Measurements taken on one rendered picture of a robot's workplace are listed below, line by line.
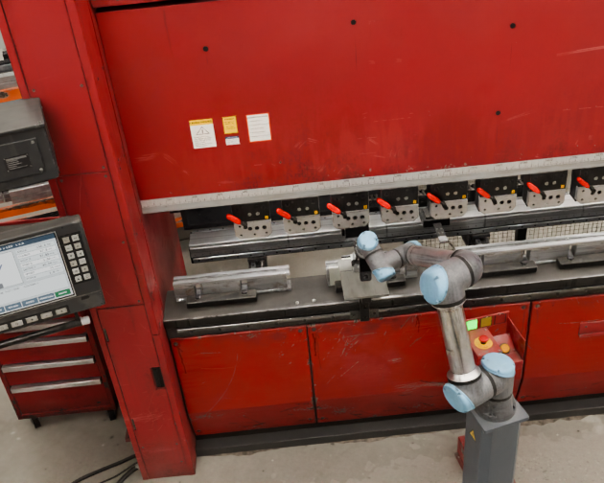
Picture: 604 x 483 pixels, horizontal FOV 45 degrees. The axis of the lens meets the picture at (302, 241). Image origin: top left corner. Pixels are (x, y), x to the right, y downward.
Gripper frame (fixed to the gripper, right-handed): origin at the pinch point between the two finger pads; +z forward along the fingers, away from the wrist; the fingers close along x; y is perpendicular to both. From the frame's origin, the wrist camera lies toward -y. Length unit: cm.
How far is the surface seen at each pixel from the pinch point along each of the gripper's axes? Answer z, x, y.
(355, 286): -7.0, 4.7, -9.3
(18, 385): 64, 169, -28
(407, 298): 7.4, -17.8, -14.0
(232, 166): -35, 48, 36
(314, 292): 11.8, 20.9, -6.7
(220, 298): 9, 61, -6
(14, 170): -88, 111, 21
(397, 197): -18.3, -15.4, 22.5
